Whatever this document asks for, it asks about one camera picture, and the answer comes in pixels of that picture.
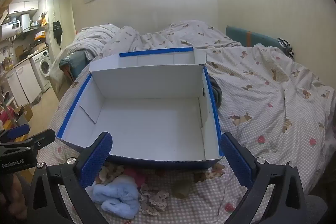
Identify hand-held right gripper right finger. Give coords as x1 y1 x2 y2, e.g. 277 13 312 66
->
220 132 306 224

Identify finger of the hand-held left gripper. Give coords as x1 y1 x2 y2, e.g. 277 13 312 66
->
0 124 31 141
25 129 56 149

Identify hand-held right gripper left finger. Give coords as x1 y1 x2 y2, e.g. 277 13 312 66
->
25 132 113 224

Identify light blue fluffy towel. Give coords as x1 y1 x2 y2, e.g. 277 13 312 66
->
86 176 140 220

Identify white cardboard box blue edges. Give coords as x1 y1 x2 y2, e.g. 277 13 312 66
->
56 47 225 169

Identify person's left hand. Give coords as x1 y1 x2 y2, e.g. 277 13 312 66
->
0 171 28 214

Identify hot pink cloth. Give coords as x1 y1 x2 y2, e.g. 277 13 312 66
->
123 168 147 186

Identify white floor cabinets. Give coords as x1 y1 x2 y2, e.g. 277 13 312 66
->
5 58 43 107

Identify printed checked bedsheet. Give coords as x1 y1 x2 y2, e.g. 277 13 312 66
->
39 44 336 224

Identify beige lace cloth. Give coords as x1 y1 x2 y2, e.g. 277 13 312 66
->
136 183 171 216

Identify white washing machine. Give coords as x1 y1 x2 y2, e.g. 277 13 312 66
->
32 50 52 92

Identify dark grey cloth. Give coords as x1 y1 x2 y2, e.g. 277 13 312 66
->
209 77 223 109

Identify white water heater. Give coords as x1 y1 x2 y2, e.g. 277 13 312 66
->
0 20 22 39

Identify black hanging garment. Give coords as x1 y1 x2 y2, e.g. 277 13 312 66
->
52 20 63 43

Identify white cylindrical appliance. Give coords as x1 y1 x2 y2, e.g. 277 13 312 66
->
21 13 31 33

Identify black and white patterned item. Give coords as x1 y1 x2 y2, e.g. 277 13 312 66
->
278 37 294 59

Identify printed rumpled quilt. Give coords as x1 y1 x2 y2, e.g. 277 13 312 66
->
51 20 243 77

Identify white wall cabinets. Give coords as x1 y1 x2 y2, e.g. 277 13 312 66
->
8 0 39 15

